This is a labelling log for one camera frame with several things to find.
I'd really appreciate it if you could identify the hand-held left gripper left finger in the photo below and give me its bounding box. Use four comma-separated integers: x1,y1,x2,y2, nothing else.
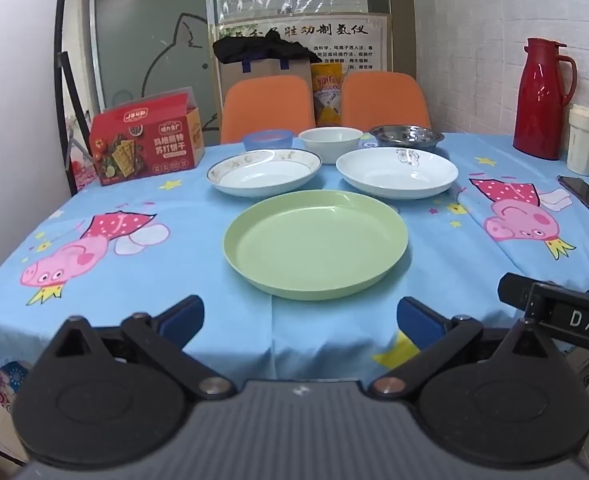
39,296,238,401

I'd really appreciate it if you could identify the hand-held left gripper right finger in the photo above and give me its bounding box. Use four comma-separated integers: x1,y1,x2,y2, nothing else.
369,296,557,401

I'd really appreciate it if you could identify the white bowl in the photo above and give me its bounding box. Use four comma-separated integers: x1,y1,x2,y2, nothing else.
298,127,364,165

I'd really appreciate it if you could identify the blue cartoon printed tablecloth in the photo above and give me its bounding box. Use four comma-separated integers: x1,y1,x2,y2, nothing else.
0,130,589,411

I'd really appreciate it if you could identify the black smartphone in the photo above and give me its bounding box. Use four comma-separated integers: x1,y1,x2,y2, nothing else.
557,175,589,222

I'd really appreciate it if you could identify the green plate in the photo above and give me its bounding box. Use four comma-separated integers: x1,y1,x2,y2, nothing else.
223,189,409,302

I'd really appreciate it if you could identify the plain white plate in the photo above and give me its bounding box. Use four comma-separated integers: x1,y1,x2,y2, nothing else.
335,147,459,200

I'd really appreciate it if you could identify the white plate with patterned rim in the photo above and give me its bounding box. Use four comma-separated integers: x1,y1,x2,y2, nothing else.
206,149,323,198

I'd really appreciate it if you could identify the white tumbler cup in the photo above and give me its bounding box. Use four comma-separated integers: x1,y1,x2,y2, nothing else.
567,104,589,177

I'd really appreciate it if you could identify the red cracker box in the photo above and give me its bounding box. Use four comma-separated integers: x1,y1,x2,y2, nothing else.
89,91,206,187

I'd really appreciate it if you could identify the pink patterned fabric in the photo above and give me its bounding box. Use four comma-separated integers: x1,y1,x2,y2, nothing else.
68,142,100,194

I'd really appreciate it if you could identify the steel bowl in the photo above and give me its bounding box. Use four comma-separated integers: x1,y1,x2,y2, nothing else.
369,124,445,152

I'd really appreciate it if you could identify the blue bowl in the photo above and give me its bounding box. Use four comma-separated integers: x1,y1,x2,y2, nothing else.
241,129,294,153

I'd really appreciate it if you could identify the red thermos jug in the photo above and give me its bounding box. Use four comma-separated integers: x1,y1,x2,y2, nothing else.
513,37,578,161

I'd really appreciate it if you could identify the orange chair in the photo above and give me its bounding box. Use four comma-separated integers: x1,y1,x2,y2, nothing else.
220,76,317,145
341,71,432,131

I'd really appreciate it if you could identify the black stand bar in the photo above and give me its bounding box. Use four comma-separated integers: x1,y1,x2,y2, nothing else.
57,51,92,195

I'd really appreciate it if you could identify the yellow snack bag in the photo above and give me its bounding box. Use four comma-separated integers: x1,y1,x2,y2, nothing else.
310,62,344,127

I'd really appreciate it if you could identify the brown paper bag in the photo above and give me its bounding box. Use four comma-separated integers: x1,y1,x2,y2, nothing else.
218,57,312,126

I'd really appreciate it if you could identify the black cloth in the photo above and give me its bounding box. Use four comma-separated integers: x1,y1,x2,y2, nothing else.
212,35,311,66

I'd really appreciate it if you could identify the glass door with cat drawing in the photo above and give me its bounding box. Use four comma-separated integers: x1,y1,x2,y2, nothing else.
77,0,215,133

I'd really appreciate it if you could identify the text board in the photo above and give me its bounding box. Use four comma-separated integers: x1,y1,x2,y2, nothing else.
213,12,394,73

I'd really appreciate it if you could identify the white panel with black frame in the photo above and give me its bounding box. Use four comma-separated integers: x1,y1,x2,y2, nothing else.
0,0,71,281

